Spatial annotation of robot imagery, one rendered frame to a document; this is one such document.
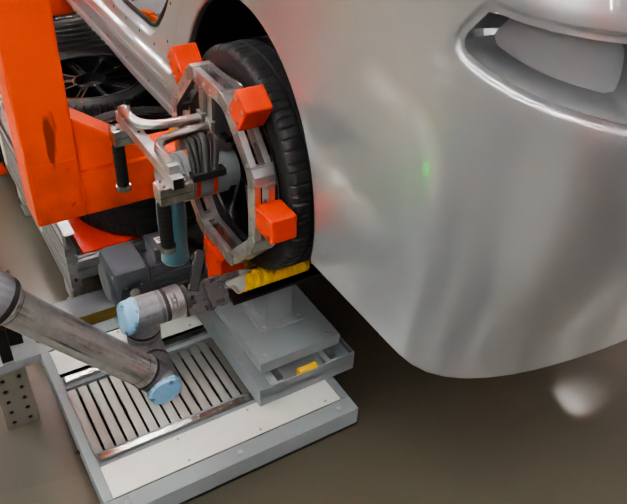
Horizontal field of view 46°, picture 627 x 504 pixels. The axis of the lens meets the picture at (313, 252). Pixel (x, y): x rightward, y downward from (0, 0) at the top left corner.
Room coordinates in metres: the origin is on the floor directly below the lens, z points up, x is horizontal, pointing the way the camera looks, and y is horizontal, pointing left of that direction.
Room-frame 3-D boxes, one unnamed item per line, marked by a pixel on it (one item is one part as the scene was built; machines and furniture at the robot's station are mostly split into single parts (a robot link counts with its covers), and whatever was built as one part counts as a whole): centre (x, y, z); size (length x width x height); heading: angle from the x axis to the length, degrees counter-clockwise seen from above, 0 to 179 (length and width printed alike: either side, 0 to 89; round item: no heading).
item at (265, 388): (1.90, 0.13, 0.13); 0.50 x 0.36 x 0.10; 33
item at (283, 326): (1.90, 0.13, 0.32); 0.40 x 0.30 x 0.28; 33
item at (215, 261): (1.83, 0.24, 0.48); 0.16 x 0.12 x 0.17; 123
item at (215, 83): (1.81, 0.27, 0.85); 0.54 x 0.07 x 0.54; 33
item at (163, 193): (1.55, 0.35, 0.93); 0.09 x 0.05 x 0.05; 123
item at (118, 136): (1.84, 0.54, 0.93); 0.09 x 0.05 x 0.05; 123
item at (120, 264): (2.02, 0.52, 0.26); 0.42 x 0.18 x 0.35; 123
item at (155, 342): (1.42, 0.44, 0.51); 0.12 x 0.09 x 0.12; 28
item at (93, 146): (2.22, 0.58, 0.69); 0.52 x 0.17 x 0.35; 123
